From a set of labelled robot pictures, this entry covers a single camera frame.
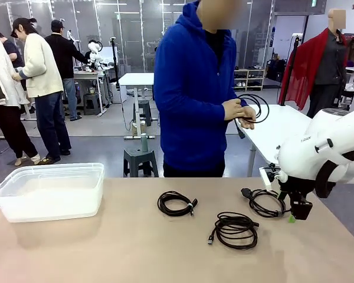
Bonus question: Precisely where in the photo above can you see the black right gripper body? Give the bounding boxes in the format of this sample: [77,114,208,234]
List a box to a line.
[278,176,316,204]

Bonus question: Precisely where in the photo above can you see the black power cable coil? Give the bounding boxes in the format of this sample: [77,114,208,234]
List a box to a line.
[241,187,293,219]
[232,93,271,140]

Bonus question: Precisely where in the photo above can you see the black USB cable coil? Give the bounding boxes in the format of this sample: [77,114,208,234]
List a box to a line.
[208,211,260,251]

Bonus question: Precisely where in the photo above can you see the thin black cable coil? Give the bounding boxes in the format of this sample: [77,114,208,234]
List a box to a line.
[157,190,199,218]

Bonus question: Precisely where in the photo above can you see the blue-sleeved right forearm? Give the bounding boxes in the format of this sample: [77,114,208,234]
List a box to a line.
[156,94,227,139]

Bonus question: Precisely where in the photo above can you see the person's left hand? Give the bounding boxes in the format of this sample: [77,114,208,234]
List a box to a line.
[237,105,258,131]

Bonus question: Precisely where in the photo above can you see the person's right hand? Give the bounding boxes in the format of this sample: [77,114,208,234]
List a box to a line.
[223,98,243,121]

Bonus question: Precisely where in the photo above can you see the mannequin with red cloth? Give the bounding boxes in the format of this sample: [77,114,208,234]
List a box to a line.
[278,28,349,111]

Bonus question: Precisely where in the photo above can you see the wooden shoe shelf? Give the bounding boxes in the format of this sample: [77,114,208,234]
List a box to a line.
[232,68,266,91]

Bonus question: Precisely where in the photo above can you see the black bags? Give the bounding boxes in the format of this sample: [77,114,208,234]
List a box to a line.
[267,58,287,83]

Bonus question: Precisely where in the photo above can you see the mannequin in grey shirt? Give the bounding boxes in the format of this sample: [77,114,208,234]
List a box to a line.
[306,8,350,119]

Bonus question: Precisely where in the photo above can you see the person in blue hoodie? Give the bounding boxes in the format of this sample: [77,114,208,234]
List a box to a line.
[153,0,249,178]

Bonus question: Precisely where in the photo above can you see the black tripod with white head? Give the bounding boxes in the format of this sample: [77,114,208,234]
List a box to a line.
[278,32,302,107]

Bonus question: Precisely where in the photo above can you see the grey-green plastic stool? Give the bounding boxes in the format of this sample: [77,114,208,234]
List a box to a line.
[123,146,159,177]

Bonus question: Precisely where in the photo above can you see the dark plastic stool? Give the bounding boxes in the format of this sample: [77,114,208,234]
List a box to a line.
[137,99,153,127]

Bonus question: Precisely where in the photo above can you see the white standing desk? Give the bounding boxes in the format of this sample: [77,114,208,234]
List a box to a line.
[117,73,156,140]

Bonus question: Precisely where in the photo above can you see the grey plastic stool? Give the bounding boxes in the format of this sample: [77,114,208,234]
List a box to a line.
[83,93,101,116]

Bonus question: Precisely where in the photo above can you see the grey workbench desk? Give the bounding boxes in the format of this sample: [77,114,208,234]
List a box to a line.
[73,69,109,117]

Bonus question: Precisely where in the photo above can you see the clear plastic storage bin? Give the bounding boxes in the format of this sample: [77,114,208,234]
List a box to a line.
[0,162,106,223]

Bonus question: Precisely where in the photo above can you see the small white background robot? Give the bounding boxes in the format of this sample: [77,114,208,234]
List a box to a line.
[87,40,104,73]

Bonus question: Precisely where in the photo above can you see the man in black sweater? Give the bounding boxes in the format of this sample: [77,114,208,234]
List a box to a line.
[44,19,89,121]

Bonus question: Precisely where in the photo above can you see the person in white jacket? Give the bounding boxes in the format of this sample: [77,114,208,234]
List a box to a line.
[0,13,41,166]

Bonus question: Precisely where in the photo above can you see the person in dark shirt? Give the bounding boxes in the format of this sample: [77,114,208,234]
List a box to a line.
[0,30,26,68]

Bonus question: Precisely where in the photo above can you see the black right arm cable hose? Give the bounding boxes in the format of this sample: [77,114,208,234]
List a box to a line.
[314,149,354,199]

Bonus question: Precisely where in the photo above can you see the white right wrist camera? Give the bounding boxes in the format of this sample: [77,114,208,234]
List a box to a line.
[258,164,289,189]

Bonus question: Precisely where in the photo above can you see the black camera tripod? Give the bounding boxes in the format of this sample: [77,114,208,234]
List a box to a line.
[110,37,121,89]

